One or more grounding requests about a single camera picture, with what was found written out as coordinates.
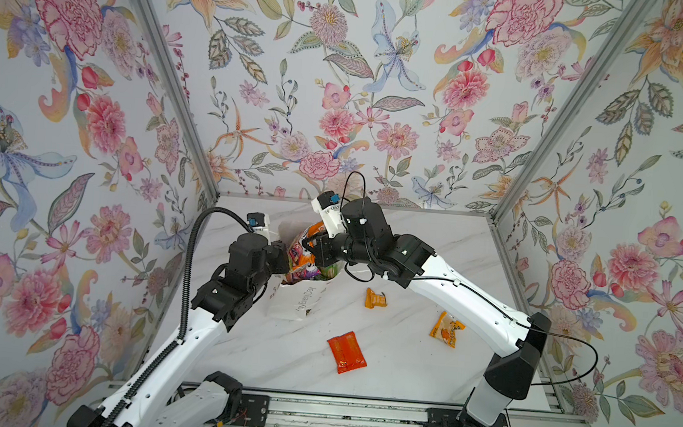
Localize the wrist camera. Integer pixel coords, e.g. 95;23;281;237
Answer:
246;212;269;237
311;190;346;238

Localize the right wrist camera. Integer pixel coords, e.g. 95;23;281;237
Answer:
311;190;346;238

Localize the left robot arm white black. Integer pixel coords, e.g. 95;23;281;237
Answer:
67;233;289;427

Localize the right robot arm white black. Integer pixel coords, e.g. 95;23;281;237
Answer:
302;190;551;427

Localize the orange small snack packet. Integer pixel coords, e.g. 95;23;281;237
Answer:
429;311;466;349

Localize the white paper gift bag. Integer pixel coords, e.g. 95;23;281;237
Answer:
267;223;331;321

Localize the left aluminium corner post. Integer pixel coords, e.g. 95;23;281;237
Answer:
131;0;220;204

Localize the multicolour Fox's candy bag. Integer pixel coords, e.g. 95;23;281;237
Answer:
283;222;342;285

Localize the red snack packet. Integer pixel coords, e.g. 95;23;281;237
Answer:
327;332;367;374

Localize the right aluminium corner post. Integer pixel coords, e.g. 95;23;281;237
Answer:
489;0;655;226

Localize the small orange wrapped candy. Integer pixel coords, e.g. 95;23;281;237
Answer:
364;288;388;309

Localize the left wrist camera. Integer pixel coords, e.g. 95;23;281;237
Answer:
246;212;269;237

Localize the aluminium corner post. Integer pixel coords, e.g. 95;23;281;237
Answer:
131;0;220;204
489;0;655;226

